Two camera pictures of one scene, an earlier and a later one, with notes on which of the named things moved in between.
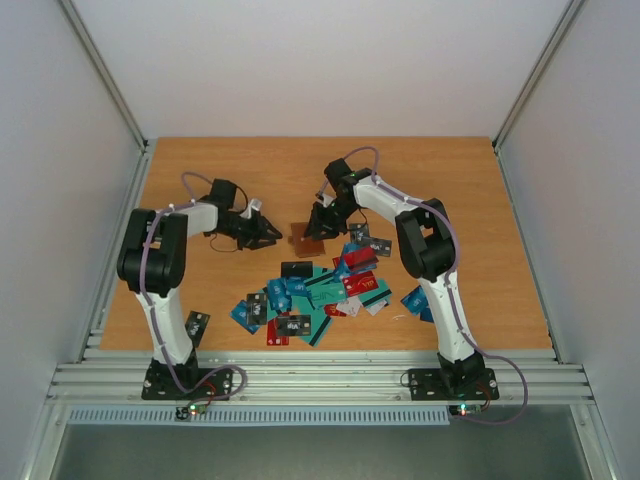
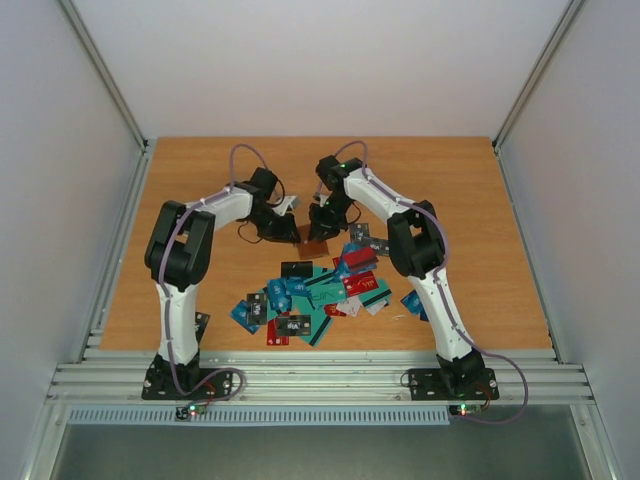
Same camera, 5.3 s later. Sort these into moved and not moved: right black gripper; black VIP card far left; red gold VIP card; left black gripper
Moved: left black gripper
Not moved: red gold VIP card; right black gripper; black VIP card far left
